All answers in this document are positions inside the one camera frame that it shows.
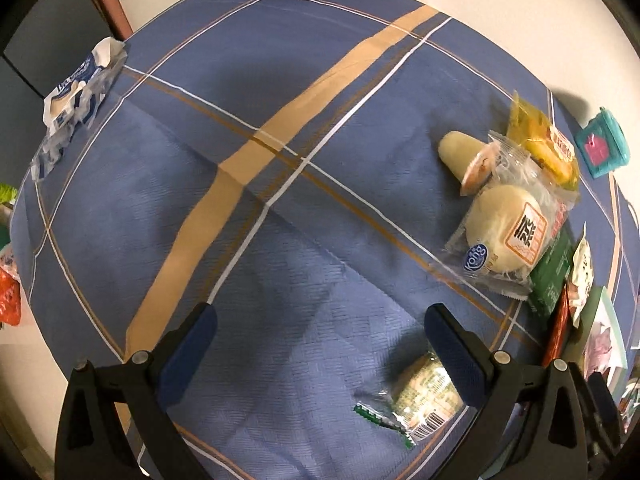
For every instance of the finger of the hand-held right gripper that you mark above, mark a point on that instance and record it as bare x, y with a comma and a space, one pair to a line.
602, 400

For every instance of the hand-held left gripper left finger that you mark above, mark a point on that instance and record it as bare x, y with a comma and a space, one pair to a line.
192, 345

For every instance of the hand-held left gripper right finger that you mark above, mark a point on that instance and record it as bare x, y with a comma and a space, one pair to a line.
452, 355

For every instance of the pale green pastry packet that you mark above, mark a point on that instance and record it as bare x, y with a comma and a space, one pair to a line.
425, 390

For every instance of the white tray box teal rim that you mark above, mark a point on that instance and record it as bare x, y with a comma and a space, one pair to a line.
617, 330

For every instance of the pale yellow jelly cup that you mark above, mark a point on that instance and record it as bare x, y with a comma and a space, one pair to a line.
460, 150

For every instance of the pink glitter snack packet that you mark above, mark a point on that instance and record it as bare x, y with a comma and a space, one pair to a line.
602, 345

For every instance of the large red snack packet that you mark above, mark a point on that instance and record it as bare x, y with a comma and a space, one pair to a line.
557, 335

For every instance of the green snack packet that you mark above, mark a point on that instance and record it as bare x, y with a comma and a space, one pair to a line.
550, 280

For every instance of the white packet orange print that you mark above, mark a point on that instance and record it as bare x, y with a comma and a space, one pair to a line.
582, 270

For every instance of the clear bun packet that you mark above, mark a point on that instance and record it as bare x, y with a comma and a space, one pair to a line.
505, 225

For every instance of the red plastic bag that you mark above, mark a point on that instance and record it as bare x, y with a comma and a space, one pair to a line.
7, 290

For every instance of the blue plaid tablecloth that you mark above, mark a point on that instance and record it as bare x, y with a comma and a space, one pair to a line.
250, 135

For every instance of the yellow snack packet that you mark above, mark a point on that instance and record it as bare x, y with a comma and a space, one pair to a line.
530, 125

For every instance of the teal toy chest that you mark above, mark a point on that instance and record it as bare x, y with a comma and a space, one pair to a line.
600, 145

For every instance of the blue white packet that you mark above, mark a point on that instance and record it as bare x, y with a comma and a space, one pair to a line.
75, 90

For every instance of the dark cabinet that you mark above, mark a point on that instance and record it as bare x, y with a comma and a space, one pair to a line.
50, 35

